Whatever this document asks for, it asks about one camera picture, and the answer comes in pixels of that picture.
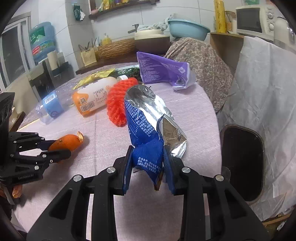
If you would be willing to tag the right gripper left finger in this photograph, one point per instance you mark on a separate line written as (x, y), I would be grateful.
(65, 218)

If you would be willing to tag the green hanging packet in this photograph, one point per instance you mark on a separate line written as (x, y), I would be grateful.
(79, 15)

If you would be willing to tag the wooden cabinet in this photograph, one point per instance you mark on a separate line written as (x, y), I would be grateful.
(228, 47)

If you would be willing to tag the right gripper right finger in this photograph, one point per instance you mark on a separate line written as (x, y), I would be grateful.
(230, 216)

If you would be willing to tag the yellow roll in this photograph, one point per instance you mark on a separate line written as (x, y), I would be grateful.
(220, 19)

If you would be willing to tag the white microwave oven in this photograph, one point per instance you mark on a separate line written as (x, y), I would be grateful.
(257, 20)

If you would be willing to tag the white crinkled cover sheet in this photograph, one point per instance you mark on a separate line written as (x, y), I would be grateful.
(262, 98)

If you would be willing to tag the light blue plastic basin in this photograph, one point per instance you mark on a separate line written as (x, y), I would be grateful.
(180, 28)

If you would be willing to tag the black trash bin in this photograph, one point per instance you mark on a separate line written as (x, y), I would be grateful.
(243, 160)

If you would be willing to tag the wooden wall shelf mirror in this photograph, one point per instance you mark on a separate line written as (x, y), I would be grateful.
(94, 14)

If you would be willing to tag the blue water dispenser jug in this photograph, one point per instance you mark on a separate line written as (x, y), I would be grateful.
(42, 41)

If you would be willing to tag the white kettle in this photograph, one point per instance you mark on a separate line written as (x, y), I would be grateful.
(284, 36)

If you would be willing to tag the purple snack bag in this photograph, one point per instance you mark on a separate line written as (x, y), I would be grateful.
(157, 69)

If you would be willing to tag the wooden counter shelf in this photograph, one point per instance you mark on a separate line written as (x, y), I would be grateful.
(132, 57)

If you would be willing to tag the white orange drink bottle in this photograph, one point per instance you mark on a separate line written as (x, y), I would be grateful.
(94, 95)

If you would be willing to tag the yellow snack wrapper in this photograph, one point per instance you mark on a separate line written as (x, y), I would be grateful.
(93, 77)

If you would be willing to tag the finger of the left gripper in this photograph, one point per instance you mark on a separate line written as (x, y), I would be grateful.
(44, 157)
(25, 141)

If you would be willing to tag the yellow soap bottle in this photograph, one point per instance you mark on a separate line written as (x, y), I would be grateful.
(106, 40)

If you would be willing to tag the blue foil snack bag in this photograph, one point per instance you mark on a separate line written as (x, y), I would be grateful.
(154, 134)

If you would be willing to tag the beige chopstick holder box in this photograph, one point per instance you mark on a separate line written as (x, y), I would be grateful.
(88, 56)

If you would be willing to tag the clear crushed water bottle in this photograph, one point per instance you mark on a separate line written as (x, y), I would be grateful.
(54, 104)

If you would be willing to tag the woven wicker basket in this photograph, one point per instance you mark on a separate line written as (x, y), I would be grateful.
(115, 49)

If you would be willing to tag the black water dispenser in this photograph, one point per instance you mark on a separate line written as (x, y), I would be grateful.
(43, 80)

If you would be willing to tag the floral patterned cloth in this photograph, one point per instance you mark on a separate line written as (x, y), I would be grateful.
(212, 73)

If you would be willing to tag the brown white ceramic pot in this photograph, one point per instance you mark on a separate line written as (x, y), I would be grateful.
(152, 41)

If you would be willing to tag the brass faucet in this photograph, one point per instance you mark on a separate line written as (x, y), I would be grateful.
(133, 30)

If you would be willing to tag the orange foam fruit net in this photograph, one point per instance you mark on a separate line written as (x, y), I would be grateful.
(116, 101)

